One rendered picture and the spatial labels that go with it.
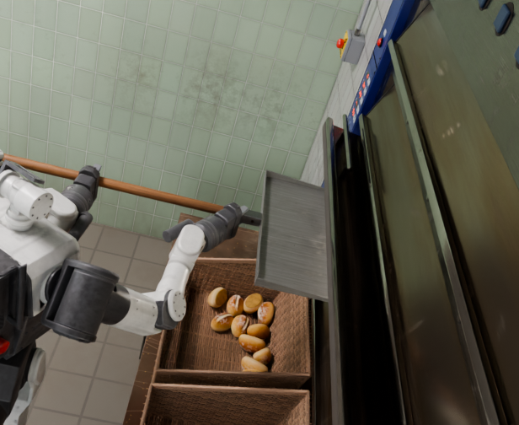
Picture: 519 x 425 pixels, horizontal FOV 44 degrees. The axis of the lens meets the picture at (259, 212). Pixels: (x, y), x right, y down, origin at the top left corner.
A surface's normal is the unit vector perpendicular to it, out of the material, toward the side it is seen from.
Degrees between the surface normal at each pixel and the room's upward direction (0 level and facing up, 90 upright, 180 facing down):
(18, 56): 90
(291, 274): 0
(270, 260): 0
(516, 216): 70
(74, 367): 0
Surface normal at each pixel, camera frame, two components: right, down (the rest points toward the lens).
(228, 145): -0.06, 0.58
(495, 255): -0.82, -0.49
